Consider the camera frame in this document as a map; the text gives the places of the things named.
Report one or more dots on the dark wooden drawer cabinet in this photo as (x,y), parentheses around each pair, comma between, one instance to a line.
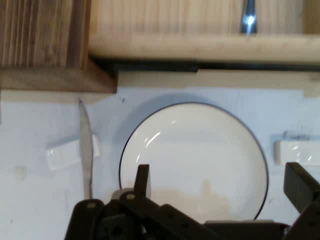
(37,37)

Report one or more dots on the white ceramic cutlery rest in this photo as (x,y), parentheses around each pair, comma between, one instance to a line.
(65,156)
(295,152)

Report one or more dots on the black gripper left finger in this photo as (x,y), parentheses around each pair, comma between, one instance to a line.
(130,220)

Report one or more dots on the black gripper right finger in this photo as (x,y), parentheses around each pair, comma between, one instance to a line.
(305,195)

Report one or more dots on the white plate with dark rim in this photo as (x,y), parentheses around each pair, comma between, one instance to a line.
(195,150)

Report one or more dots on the steel fork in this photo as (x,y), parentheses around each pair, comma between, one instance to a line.
(248,20)

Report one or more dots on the light wooden drawer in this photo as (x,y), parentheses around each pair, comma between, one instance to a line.
(175,37)

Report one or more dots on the serrated steel table knife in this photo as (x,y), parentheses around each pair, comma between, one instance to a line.
(86,150)

